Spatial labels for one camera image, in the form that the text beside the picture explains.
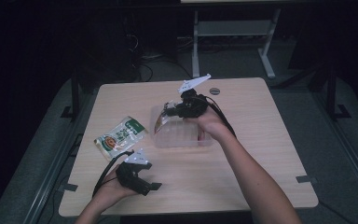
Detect grey tape mark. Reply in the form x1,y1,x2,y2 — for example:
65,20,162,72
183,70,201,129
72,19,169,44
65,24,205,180
57,183,79,193
295,175,319,184

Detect clear plastic container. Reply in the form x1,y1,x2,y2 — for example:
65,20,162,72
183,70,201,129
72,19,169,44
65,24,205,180
150,105,214,149

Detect person's right hand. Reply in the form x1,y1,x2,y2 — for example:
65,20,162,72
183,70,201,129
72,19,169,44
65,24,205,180
192,106,231,143

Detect sauce pouch with white cap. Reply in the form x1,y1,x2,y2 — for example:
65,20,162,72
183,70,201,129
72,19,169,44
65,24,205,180
154,101,176,135

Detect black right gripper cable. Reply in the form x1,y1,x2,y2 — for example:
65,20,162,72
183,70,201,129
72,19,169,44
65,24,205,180
204,95,238,139

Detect white metal desk frame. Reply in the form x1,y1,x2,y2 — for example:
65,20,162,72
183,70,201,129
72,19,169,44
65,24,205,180
191,7,282,79

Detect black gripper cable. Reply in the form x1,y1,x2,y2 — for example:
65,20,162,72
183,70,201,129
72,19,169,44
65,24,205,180
91,150,135,199
204,95,238,139

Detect person's left hand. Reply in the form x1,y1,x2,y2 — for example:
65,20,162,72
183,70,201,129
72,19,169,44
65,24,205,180
96,164,138,204

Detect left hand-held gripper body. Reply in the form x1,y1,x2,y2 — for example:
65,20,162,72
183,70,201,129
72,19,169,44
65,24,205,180
115,148,154,197

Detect black metal stand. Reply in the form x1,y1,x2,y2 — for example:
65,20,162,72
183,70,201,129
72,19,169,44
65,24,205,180
322,63,352,121
60,68,82,119

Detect green and white snack packet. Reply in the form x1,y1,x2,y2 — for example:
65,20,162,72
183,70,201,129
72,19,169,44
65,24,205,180
93,116,149,161

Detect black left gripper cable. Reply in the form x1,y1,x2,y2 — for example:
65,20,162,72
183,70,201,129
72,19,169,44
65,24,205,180
91,150,135,199

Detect black floor cables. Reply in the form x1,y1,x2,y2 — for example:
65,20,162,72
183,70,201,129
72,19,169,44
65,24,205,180
130,32,194,82

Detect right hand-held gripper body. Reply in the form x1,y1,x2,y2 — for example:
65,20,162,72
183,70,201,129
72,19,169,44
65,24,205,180
172,73,213,119

